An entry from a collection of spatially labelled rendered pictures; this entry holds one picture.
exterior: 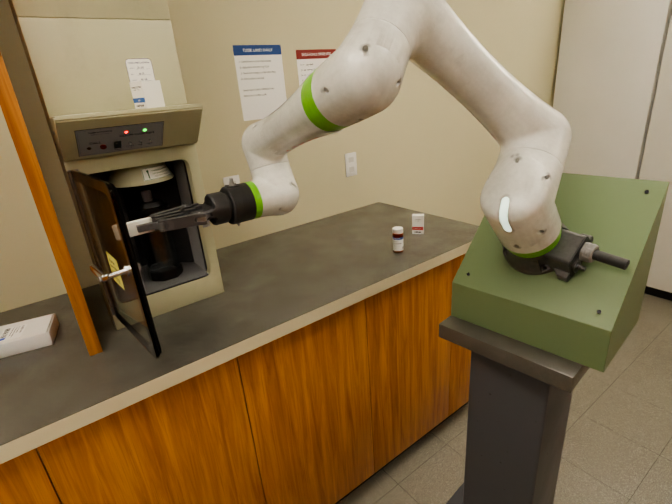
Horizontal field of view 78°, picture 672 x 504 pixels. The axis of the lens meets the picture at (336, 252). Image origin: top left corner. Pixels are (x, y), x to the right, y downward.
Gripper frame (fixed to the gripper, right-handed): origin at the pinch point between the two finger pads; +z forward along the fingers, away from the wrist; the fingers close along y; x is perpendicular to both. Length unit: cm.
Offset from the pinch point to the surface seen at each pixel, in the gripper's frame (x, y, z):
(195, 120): -19.2, -17.0, -23.0
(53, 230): 0.6, -16.6, 13.8
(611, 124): 13, -26, -304
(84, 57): -35.1, -25.5, -3.2
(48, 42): -38.3, -25.5, 3.0
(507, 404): 54, 50, -66
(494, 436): 67, 47, -65
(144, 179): -5.2, -27.3, -9.7
